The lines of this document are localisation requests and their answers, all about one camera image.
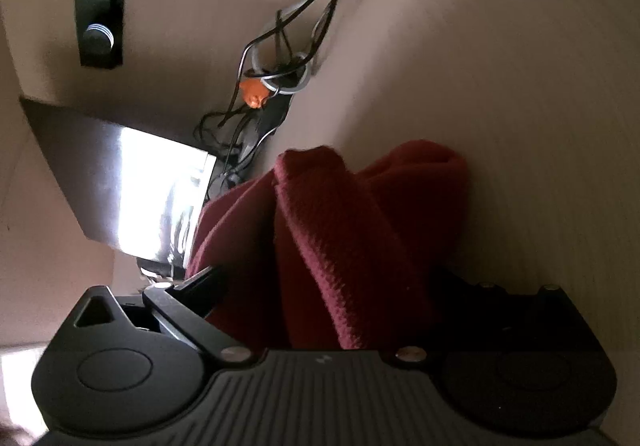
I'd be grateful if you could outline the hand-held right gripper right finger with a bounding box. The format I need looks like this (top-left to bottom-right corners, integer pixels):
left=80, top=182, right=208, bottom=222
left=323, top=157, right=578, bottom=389
left=395, top=271, right=583, bottom=368

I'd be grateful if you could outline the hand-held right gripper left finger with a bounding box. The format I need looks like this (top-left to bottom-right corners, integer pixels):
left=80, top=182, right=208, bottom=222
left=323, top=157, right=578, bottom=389
left=74, top=266, right=254, bottom=369

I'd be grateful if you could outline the red knit sweater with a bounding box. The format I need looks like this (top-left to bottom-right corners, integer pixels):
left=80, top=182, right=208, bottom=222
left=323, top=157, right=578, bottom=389
left=186, top=140, right=471, bottom=352

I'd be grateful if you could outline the black computer monitor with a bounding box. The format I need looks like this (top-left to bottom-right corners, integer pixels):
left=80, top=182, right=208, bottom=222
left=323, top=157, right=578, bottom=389
left=20, top=96, right=219, bottom=263

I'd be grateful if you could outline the orange round object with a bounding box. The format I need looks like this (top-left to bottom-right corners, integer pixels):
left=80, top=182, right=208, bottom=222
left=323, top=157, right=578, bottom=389
left=239, top=76, right=272, bottom=110

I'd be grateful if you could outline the black cable bundle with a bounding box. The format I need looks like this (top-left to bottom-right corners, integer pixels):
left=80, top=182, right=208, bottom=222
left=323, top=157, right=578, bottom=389
left=194, top=0, right=396, bottom=192

